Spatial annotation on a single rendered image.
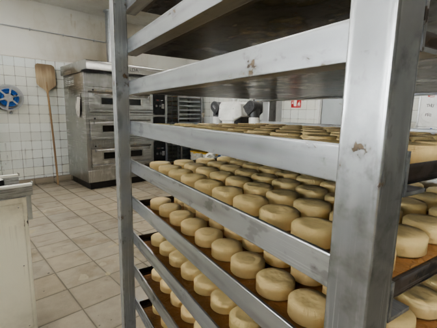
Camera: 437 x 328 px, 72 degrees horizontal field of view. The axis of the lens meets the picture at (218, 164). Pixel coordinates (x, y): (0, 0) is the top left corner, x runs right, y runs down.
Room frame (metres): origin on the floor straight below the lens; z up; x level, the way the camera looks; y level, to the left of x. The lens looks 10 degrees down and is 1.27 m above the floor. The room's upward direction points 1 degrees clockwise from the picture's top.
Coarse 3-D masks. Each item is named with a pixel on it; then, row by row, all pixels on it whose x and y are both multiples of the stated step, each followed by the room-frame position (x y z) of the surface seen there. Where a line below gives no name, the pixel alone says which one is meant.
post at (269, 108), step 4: (264, 104) 0.95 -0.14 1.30; (268, 104) 0.93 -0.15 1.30; (272, 104) 0.94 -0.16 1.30; (264, 108) 0.95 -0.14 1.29; (268, 108) 0.93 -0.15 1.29; (272, 108) 0.94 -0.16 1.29; (264, 112) 0.95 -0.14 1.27; (268, 112) 0.93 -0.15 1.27; (272, 112) 0.94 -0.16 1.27; (264, 116) 0.95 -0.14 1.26; (268, 116) 0.93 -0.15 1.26; (272, 116) 0.94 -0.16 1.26; (264, 120) 0.95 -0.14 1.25; (268, 120) 0.93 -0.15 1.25; (272, 120) 0.94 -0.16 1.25
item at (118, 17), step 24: (120, 0) 0.70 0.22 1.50; (120, 24) 0.70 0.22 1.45; (120, 48) 0.70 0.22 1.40; (120, 72) 0.69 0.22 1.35; (120, 96) 0.69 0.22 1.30; (120, 120) 0.69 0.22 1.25; (120, 144) 0.69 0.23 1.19; (120, 168) 0.69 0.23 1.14; (120, 192) 0.69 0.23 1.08; (120, 216) 0.69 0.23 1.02; (120, 240) 0.69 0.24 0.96; (120, 264) 0.70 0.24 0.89; (120, 288) 0.71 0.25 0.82
